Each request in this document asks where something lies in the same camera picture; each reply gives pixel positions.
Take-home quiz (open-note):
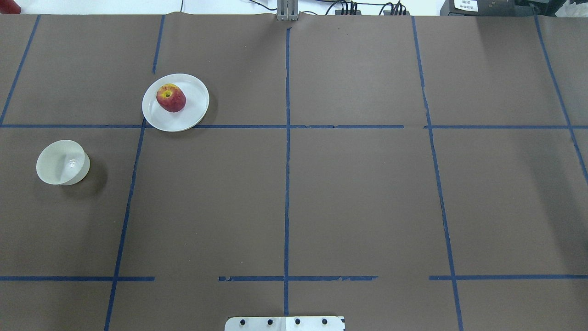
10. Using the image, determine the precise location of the red yellow apple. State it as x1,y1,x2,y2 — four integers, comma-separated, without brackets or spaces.
156,83,187,113

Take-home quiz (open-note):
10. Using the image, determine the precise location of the white round plate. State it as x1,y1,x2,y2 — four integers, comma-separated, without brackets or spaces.
141,73,210,132

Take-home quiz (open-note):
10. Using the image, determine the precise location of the white plastic bowl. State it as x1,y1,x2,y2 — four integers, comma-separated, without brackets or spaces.
36,140,91,186

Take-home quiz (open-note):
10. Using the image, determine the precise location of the black power strip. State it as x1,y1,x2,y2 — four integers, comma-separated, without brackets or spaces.
330,0,410,16

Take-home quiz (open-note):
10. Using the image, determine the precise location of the black box with label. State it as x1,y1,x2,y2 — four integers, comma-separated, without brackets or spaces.
439,0,535,17

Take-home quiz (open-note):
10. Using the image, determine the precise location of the red object at corner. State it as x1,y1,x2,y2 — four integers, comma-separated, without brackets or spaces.
0,0,22,15

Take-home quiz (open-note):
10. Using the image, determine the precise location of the grey metal camera post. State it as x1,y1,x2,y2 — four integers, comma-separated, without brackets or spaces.
277,0,300,22

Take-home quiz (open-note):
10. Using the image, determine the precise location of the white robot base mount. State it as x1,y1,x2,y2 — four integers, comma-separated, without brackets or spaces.
224,316,346,331

